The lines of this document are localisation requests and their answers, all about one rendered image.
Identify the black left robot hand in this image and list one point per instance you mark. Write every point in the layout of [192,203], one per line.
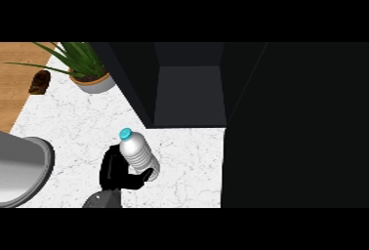
[111,172]

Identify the clear water bottle blue cap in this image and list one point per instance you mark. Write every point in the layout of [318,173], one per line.
[138,153]

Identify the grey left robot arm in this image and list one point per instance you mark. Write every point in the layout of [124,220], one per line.
[102,199]

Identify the dark grey open cabinet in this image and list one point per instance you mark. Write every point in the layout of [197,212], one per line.
[173,88]

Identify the dark grey cabinet door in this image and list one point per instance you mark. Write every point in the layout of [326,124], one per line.
[297,127]

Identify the grey steel sink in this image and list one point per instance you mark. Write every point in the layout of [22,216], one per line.
[21,171]

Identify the dark brown oval object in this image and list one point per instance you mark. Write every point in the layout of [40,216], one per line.
[40,82]

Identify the potted green plant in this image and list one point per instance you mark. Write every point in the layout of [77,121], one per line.
[86,70]

